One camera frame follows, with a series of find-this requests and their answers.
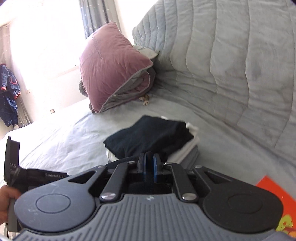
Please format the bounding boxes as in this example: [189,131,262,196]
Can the black garment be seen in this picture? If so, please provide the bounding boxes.
[103,115,194,162]

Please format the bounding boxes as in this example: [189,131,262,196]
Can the folded white grey clothes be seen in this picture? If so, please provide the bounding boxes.
[105,115,201,170]

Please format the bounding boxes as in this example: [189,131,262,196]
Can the person's left hand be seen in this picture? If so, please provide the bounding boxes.
[0,185,22,225]

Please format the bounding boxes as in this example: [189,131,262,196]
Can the grey bed sheet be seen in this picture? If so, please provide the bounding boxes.
[0,92,296,241]

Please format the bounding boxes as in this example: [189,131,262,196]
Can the folded pink grey quilt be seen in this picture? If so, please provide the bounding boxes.
[79,45,158,112]

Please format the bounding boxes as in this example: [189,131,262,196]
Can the navy blue hanging jacket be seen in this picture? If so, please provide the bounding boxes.
[1,64,21,127]

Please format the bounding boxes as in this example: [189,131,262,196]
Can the pink velvet pillow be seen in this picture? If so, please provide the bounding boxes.
[80,23,153,113]

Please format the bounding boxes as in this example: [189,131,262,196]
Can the grey quilted headboard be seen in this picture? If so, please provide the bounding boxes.
[132,1,295,161]

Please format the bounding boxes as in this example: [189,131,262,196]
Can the orange book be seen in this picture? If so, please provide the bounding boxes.
[255,175,296,235]

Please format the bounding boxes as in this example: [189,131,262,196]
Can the window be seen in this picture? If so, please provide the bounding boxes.
[1,1,85,103]

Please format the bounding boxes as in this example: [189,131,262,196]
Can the grey right curtain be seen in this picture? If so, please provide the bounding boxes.
[79,0,121,38]

